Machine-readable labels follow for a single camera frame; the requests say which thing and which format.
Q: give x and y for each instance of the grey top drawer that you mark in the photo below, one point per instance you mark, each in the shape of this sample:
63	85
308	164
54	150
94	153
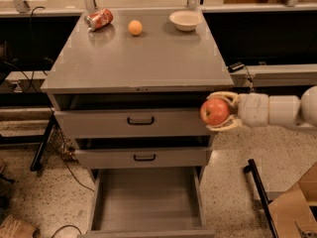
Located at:
80	124

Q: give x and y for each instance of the red apple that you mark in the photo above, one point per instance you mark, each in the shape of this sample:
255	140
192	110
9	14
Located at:
214	111

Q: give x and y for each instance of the grey drawer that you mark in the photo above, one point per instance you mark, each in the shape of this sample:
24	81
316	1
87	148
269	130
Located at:
123	158
80	124
147	203

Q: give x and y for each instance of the black table leg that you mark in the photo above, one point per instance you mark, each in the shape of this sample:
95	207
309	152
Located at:
36	163

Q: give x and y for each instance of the grey middle drawer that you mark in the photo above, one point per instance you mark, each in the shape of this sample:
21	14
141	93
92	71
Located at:
123	158

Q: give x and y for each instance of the orange fruit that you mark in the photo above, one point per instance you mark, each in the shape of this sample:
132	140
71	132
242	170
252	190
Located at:
135	27

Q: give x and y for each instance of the red soda can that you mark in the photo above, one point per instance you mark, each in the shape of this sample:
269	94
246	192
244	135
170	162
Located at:
98	19

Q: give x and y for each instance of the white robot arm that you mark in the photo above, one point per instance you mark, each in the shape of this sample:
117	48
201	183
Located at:
290	111

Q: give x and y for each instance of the cardboard box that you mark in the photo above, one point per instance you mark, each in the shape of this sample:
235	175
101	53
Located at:
291	211

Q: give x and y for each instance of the black metal stand leg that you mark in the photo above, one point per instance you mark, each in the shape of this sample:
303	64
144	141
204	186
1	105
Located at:
251	167

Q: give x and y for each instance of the grey drawer cabinet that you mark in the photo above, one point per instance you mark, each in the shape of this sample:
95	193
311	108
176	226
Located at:
161	68

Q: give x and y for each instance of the black drawer handle middle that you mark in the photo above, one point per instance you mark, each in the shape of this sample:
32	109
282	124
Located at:
148	158

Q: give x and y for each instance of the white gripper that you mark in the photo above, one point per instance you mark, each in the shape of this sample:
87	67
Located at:
254	109

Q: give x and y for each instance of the black drawer handle top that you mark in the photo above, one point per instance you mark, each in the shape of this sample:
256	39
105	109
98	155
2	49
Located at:
140	121

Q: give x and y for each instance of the grey bottom drawer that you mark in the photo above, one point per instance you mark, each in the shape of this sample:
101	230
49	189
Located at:
147	203

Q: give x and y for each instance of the black power adapter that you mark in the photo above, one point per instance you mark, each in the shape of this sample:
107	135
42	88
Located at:
235	67

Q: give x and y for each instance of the black drawer handle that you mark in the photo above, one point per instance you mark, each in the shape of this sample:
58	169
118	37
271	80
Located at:
140	121
148	158

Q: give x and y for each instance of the white bowl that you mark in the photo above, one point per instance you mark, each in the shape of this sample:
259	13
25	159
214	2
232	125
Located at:
186	21

